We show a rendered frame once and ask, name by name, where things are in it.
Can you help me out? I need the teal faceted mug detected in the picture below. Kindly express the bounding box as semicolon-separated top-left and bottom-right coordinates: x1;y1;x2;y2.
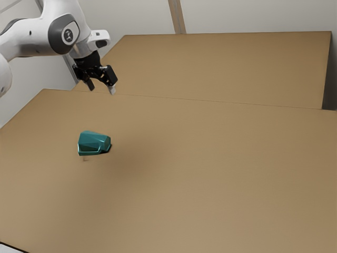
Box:
77;130;112;156

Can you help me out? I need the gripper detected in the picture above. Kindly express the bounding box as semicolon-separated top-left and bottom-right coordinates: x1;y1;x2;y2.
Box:
72;50;118;95

